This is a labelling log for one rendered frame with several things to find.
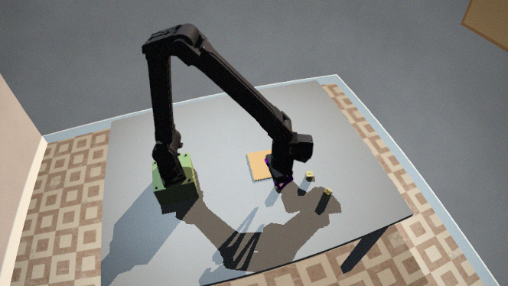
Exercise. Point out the tan flat mat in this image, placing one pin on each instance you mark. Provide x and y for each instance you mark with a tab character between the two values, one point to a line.
258	166

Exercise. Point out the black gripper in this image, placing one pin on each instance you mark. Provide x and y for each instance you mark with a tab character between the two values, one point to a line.
275	167

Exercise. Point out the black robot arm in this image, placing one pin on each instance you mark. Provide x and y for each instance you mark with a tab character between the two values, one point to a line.
183	40

